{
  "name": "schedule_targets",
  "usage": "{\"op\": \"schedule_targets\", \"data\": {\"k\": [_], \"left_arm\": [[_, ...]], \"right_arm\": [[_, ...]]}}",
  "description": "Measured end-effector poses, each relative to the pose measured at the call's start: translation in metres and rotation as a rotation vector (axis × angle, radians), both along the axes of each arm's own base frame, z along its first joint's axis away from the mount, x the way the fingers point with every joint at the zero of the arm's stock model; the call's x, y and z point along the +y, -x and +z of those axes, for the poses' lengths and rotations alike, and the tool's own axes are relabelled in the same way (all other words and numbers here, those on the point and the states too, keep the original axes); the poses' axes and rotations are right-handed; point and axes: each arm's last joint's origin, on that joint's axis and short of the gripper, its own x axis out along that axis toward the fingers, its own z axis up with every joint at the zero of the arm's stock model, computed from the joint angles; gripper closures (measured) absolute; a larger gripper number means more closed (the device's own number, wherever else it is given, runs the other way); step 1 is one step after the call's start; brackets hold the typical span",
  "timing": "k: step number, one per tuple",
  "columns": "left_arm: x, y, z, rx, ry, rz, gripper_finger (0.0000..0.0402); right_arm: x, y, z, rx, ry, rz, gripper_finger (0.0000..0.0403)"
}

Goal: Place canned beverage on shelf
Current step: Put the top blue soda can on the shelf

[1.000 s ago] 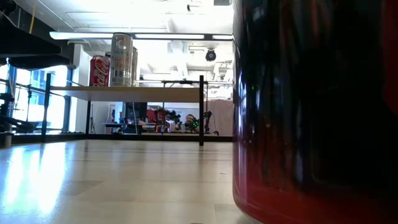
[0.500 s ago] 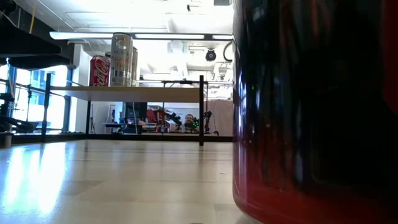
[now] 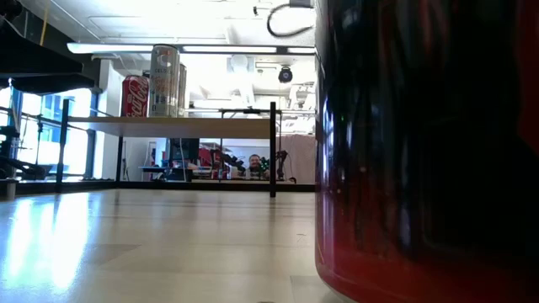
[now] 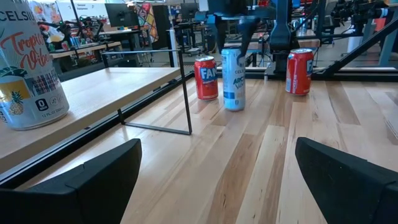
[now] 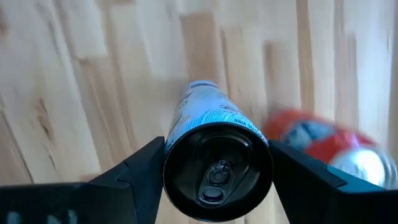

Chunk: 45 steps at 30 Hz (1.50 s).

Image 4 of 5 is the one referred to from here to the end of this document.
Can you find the Celsius Arctic Vibe can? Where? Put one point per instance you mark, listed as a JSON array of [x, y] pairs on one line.
[[233, 84]]

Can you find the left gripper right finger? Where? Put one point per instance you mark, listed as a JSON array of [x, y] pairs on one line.
[[351, 196]]

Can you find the black monitor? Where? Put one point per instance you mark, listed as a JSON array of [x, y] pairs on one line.
[[121, 14]]

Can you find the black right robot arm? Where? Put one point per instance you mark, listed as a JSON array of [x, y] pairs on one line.
[[281, 37]]

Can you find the wooden workbench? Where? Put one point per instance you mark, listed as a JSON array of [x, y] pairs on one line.
[[84, 49]]

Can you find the colourful art poster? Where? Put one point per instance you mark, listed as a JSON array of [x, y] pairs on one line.
[[147, 21]]

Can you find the Celsius Tropical Vibe can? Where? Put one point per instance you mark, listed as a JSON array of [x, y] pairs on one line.
[[31, 77]]

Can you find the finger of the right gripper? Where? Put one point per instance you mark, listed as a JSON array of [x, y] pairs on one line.
[[222, 34], [248, 34]]

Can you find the black background robot arm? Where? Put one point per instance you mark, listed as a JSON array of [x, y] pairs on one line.
[[357, 11]]

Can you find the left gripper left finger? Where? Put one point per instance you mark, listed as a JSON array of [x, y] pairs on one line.
[[77, 202]]

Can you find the wooden shelf black metal legs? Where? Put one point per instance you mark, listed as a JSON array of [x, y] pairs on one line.
[[109, 90]]

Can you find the red Fanta can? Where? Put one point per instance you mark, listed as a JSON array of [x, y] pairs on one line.
[[297, 74], [206, 81]]

